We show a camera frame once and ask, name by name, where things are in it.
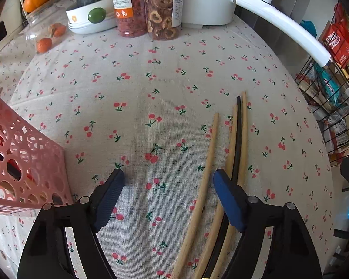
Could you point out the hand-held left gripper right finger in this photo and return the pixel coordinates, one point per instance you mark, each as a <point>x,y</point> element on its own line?
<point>229,200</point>

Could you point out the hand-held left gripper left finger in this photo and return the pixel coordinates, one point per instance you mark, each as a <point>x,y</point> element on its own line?
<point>110,197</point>

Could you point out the light wooden chopstick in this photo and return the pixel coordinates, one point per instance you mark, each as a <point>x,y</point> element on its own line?
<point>232,139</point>
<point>206,165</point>
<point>246,139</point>

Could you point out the dark chopstick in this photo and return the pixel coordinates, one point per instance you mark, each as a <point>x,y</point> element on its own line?
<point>238,139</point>

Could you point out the pink perforated plastic basket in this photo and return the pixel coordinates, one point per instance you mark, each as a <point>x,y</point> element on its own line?
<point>5,113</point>

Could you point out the teal snack packet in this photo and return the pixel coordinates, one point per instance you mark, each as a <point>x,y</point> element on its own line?
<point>327,87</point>

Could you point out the cherry print tablecloth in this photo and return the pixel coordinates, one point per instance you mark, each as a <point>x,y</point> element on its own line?
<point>163,93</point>

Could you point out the red snack packet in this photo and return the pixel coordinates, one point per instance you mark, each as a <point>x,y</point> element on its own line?
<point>337,40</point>

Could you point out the small orange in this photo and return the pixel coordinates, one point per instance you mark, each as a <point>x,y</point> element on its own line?
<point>58,29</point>
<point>43,45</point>

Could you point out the white flower print bowl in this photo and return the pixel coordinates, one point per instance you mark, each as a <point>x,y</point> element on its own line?
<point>81,17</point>

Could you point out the goji berry jar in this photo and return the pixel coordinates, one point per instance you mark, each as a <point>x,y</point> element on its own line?
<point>128,8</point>

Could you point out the clear glass jar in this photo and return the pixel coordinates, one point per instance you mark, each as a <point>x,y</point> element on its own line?
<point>37,20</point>

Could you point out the white electric pot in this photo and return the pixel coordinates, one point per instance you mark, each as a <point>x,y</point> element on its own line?
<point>209,3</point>

